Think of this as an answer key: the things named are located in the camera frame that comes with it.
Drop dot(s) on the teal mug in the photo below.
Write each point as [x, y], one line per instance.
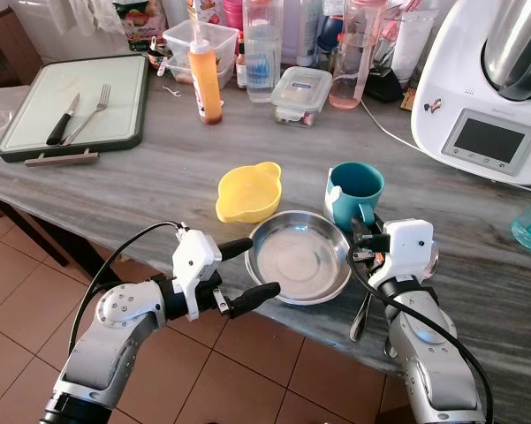
[349, 190]

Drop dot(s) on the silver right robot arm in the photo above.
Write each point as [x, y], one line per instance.
[428, 353]

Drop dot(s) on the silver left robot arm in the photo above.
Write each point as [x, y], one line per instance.
[115, 336]

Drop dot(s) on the yellow plastic bowl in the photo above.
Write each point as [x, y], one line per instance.
[247, 194]

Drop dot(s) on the stainless steel plate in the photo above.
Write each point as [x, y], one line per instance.
[296, 261]

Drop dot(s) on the metal spoon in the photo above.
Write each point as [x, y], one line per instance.
[360, 320]

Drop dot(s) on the black small device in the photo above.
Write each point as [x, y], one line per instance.
[386, 86]

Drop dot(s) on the glass container with lid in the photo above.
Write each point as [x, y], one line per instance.
[300, 93]

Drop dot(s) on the orange sauce squeeze bottle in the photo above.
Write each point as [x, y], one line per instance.
[207, 84]

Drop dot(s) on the pink transparent bottle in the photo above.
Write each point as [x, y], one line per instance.
[353, 62]

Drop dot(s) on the small white plastic pick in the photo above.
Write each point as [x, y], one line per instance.
[170, 89]

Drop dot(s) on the white kitchen machine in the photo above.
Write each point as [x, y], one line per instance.
[459, 79]

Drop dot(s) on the clear bottle with blue label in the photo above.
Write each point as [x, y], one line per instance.
[263, 57]

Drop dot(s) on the small wooden bar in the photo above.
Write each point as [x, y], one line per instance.
[62, 159]

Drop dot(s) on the clear plastic tub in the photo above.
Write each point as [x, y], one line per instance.
[225, 49]

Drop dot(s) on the metal fork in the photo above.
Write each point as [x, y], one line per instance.
[93, 108]

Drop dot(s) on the steel mixing jug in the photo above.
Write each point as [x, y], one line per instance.
[517, 44]

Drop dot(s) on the printed food package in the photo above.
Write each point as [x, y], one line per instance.
[141, 22]

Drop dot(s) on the pale green cutting board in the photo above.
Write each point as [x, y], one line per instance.
[35, 106]

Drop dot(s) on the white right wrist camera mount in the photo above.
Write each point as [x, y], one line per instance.
[408, 247]

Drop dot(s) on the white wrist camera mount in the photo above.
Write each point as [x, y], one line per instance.
[193, 261]
[408, 247]

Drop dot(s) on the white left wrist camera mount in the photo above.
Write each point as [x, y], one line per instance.
[193, 261]

